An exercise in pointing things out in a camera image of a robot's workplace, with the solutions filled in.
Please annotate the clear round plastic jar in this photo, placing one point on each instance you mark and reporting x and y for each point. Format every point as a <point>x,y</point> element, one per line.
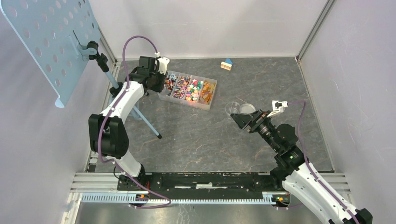
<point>232,107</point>

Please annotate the light blue tripod stand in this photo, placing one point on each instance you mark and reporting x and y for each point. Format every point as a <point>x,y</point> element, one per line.
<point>145,120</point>

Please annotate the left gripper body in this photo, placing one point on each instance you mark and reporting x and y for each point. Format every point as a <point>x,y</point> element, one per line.
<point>159,79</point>

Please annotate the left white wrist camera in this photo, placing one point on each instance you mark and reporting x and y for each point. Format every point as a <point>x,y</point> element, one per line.
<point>162,64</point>

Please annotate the round jar lid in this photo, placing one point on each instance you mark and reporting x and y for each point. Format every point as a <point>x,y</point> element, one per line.
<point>247,108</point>

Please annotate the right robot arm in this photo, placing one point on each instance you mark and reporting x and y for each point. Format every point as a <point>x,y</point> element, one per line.
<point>295,174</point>

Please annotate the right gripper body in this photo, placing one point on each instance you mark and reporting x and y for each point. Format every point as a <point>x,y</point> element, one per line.
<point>261,125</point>

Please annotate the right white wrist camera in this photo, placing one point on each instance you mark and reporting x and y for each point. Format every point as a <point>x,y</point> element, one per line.
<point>277,108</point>

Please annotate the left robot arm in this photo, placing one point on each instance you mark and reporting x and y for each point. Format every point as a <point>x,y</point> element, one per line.
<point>107,132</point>

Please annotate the clear compartment candy box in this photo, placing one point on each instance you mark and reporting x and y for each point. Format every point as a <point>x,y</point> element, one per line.
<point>189,90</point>

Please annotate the toy block house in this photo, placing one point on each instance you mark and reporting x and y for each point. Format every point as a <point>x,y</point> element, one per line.
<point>227,64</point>

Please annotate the light blue perforated board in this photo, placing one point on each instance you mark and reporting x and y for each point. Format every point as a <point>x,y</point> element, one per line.
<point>56,33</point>

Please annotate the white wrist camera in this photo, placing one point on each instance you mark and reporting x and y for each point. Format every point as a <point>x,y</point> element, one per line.
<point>162,64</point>
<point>277,108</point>

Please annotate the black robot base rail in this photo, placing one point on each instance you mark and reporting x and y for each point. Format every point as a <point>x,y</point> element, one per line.
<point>205,186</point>

